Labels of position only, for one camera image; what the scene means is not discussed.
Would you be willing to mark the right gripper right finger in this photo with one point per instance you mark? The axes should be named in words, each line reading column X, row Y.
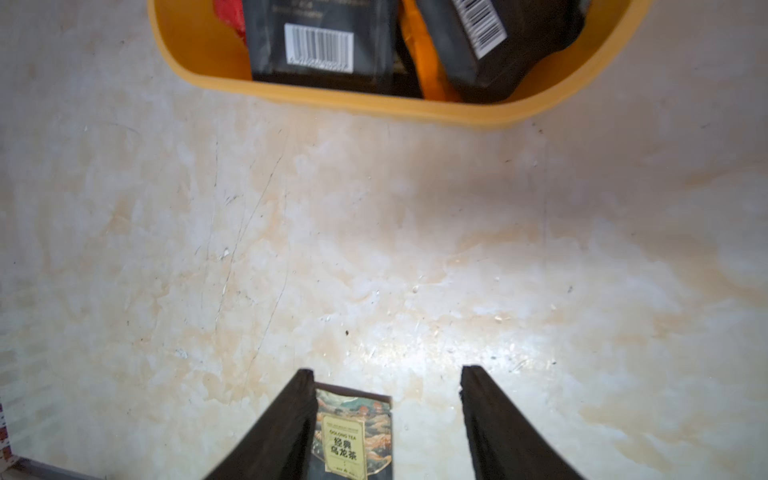
column 502, row 442

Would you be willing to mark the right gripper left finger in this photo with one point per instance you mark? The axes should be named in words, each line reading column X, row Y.
column 278, row 446

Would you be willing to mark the black gold tea bag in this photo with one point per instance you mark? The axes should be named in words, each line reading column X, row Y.
column 353, row 436

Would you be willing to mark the orange tea bag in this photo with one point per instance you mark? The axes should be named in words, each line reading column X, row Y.
column 430, row 72

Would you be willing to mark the black barcode tea bag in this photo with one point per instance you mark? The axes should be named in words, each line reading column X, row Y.
column 340, row 45

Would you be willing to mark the yellow plastic storage box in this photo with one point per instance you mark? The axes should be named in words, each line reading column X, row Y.
column 207, row 53

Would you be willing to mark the small red tea bag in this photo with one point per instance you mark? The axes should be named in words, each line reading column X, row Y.
column 231, row 13

